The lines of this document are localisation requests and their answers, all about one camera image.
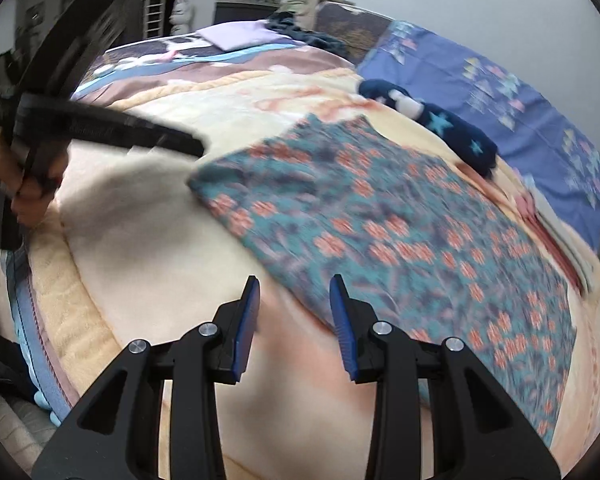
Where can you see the dark blue crumpled cloth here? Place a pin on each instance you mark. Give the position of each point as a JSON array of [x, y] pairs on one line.
[[310, 37]]

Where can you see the cream plush blanket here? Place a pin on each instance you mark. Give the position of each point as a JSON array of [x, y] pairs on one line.
[[155, 235]]

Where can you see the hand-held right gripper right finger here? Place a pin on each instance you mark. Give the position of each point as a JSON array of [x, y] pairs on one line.
[[342, 330]]

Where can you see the blue tree-print pillow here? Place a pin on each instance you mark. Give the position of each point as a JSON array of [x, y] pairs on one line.
[[530, 110]]

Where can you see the purple folded cloth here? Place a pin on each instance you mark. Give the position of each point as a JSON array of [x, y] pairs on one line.
[[240, 35]]

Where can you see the white ladder rack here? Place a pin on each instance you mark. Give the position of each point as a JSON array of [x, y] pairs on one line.
[[152, 15]]

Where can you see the dark gold-print pillow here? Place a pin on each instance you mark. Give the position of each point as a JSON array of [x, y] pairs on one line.
[[350, 25]]

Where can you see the teal floral shirt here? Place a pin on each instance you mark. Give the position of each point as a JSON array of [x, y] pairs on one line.
[[380, 210]]

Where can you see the navy star-print fleece blanket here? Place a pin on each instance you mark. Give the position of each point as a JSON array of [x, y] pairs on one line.
[[455, 135]]

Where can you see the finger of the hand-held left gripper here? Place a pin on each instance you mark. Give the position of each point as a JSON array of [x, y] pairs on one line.
[[140, 132]]

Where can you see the person's dark clothing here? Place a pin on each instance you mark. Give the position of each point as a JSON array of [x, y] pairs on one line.
[[0, 360]]

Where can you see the pink folded cloth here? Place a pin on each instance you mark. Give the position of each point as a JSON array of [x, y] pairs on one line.
[[555, 252]]

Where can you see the beige crumpled clothes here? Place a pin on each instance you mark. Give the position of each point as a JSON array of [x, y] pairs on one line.
[[305, 5]]

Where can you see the person's left hand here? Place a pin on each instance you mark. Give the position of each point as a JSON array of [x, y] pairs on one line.
[[10, 170]]

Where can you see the white cat figurine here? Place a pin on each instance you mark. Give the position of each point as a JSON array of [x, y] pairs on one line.
[[180, 12]]

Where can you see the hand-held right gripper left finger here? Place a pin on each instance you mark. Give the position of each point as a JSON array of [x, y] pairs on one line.
[[245, 330]]

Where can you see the dark cabinet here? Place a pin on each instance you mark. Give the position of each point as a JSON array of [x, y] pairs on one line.
[[245, 10]]

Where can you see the printed bed sheet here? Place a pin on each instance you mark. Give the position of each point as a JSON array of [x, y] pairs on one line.
[[205, 57]]

